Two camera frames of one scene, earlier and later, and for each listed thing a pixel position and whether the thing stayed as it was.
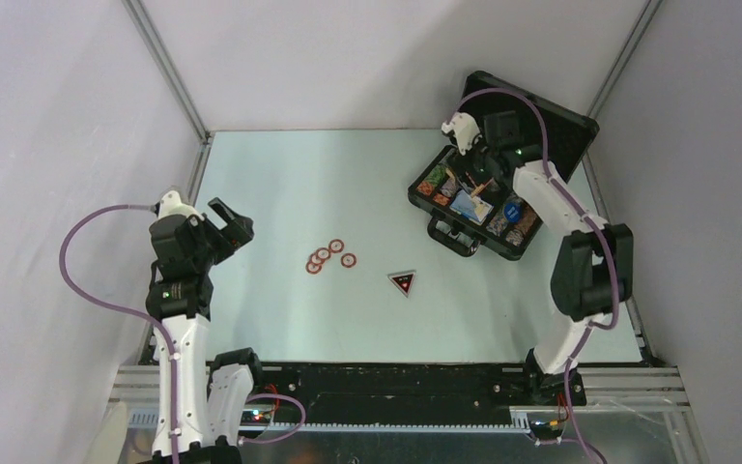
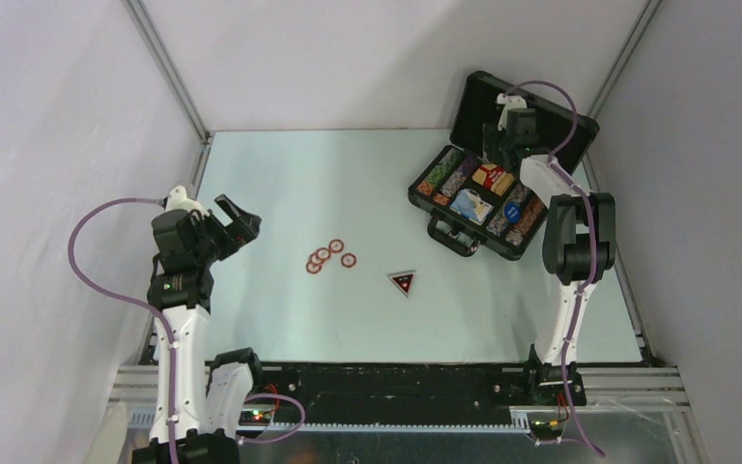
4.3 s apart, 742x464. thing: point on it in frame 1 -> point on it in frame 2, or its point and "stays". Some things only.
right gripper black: [478, 179] -> [492, 134]
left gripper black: [236, 233] stays
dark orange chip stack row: [527, 220] stays
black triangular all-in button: [404, 280] stays
